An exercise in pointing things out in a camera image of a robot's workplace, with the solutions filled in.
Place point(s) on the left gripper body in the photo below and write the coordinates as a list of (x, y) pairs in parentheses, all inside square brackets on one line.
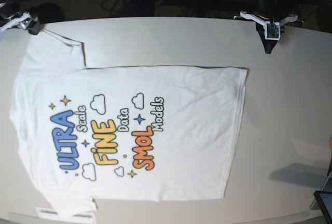
[(270, 11)]

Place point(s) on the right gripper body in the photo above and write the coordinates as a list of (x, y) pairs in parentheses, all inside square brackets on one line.
[(12, 17)]

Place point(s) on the white printed T-shirt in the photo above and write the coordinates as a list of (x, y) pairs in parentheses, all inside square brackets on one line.
[(149, 133)]

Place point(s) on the black tablet screen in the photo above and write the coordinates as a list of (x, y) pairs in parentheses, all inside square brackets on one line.
[(323, 199)]

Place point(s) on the white paper label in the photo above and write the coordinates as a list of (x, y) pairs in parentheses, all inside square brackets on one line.
[(50, 214)]

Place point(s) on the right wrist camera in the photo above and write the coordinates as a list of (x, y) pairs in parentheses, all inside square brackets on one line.
[(272, 31)]

